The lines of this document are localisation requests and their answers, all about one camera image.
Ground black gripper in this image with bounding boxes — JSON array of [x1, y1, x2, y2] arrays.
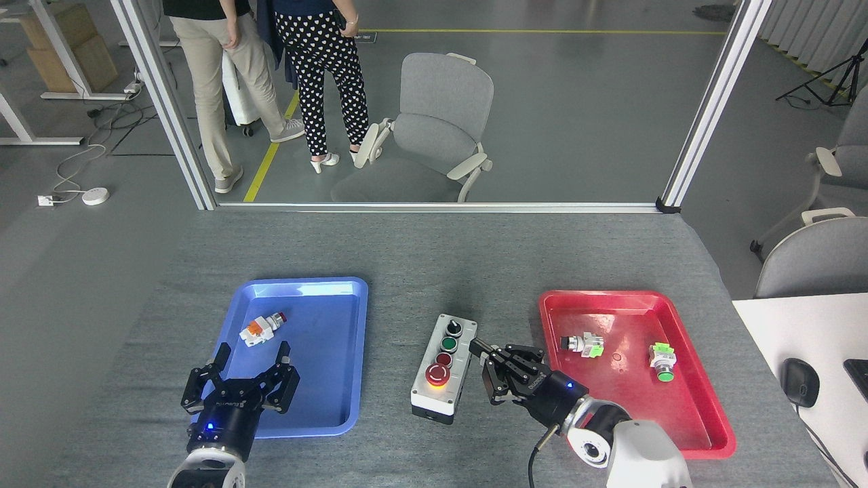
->
[[469, 338, 590, 430], [180, 341, 301, 462]]

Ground grey control box with buttons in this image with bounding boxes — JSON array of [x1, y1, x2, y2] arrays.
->
[[411, 313, 478, 426]]

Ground cardboard box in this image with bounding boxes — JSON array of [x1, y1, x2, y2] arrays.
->
[[27, 34, 119, 94], [19, 3, 98, 49]]

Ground blue plastic tray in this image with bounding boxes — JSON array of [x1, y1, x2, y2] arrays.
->
[[203, 277, 369, 438]]

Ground red plastic tray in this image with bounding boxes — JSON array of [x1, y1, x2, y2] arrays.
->
[[538, 290, 737, 460]]

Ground grey office chair white arms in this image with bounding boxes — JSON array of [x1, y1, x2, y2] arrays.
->
[[750, 88, 868, 262], [332, 53, 494, 203], [754, 207, 868, 299]]

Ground black computer mouse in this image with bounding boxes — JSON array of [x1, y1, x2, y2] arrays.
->
[[780, 358, 820, 408]]

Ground white desk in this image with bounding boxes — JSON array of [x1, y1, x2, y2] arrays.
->
[[732, 293, 868, 488]]

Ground white stand on wheels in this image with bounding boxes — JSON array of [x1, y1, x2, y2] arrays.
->
[[222, 51, 263, 137]]

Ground person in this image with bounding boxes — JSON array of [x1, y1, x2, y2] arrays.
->
[[163, 0, 306, 194], [256, 0, 370, 174]]

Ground black keyboard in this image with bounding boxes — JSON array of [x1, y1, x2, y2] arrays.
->
[[843, 359, 868, 397]]

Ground black tripod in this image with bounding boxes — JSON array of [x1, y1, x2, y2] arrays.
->
[[776, 37, 868, 108]]

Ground white curtain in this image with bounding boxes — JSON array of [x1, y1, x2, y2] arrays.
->
[[758, 0, 868, 75]]

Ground red push button switch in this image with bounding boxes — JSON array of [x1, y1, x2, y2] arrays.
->
[[239, 312, 288, 348]]

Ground black push button switch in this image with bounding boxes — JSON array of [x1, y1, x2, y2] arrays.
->
[[560, 332, 604, 359]]

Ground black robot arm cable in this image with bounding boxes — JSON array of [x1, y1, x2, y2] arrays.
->
[[528, 424, 561, 488]]

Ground green push button switch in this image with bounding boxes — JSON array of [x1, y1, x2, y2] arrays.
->
[[649, 342, 677, 382]]

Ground silver aluminium rail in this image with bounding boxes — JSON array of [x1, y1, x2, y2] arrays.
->
[[216, 201, 662, 214]]

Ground white floor cable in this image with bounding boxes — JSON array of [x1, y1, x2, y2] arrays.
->
[[53, 144, 108, 201]]

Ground silver aluminium post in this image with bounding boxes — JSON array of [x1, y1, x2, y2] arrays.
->
[[656, 0, 774, 214], [111, 0, 219, 211]]

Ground white desk frame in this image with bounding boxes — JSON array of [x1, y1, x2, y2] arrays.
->
[[0, 0, 143, 146]]

